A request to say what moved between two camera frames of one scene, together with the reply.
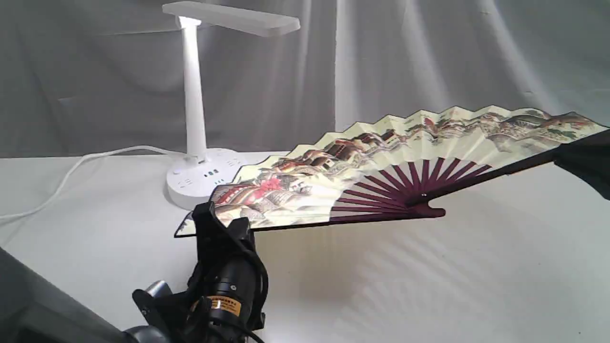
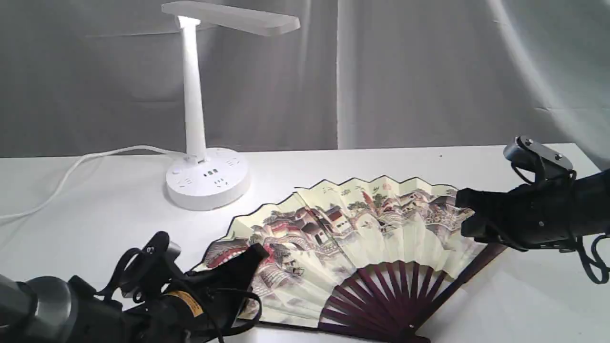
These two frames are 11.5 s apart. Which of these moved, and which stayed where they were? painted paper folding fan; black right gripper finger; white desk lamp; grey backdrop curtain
Moved: black right gripper finger; painted paper folding fan
Stayed: white desk lamp; grey backdrop curtain
